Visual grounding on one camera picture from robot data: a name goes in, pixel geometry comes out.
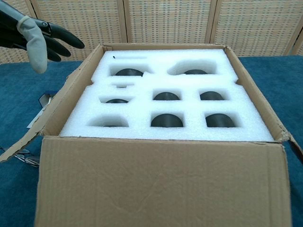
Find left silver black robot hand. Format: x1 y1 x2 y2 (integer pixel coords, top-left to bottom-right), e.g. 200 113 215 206
0 3 85 74

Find red brown cardboard box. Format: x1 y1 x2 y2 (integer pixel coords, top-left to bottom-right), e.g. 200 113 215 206
0 43 303 227

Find small blue grey open box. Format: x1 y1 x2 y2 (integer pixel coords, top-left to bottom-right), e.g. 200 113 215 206
27 91 58 130

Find black round cup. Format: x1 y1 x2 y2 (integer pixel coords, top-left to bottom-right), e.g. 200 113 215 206
182 69 209 76
151 113 184 128
153 92 181 101
105 98 129 104
200 91 224 101
115 68 144 77
205 113 236 129

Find thin-framed eyeglasses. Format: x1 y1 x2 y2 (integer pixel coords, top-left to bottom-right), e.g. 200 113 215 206
0 146 40 168

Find white foam insert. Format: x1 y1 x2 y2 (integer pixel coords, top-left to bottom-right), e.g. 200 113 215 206
59 49 275 143

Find woven bamboo folding screen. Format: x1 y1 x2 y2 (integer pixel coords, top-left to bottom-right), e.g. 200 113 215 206
0 0 303 64

